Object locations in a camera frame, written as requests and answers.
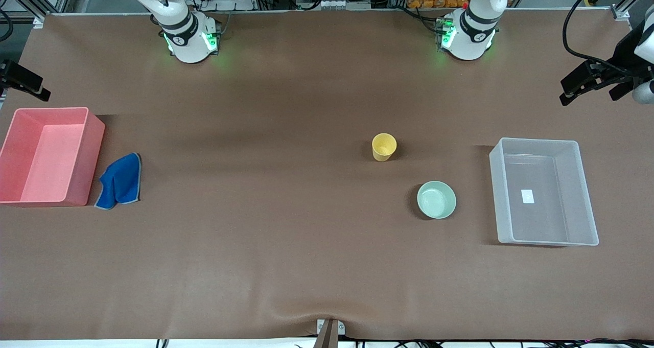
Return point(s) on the clear plastic bin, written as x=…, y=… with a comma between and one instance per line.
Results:
x=562, y=200

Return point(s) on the white socket strip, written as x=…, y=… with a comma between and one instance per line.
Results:
x=323, y=3

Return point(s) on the mint green bowl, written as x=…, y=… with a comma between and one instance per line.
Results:
x=436, y=200

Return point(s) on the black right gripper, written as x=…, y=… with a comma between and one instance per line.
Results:
x=19, y=77

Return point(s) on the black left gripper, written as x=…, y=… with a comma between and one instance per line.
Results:
x=624, y=53

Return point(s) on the grey metal bracket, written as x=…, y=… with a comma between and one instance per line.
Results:
x=341, y=328

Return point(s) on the pink plastic bin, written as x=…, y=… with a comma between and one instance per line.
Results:
x=48, y=164

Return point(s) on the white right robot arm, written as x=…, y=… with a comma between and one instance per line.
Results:
x=189, y=41

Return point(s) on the blue cloth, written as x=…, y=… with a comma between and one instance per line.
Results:
x=120, y=182

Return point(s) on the brown camera post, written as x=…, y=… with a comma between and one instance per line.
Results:
x=327, y=338

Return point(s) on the white label sticker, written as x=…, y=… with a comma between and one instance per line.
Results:
x=528, y=196

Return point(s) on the yellow plastic cup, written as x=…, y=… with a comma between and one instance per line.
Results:
x=383, y=146

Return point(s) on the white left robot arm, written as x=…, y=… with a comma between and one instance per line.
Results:
x=467, y=36

